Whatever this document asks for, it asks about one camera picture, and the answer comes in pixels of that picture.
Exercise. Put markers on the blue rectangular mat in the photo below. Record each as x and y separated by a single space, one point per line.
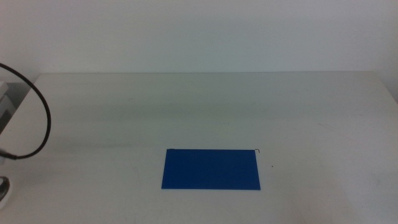
211 169

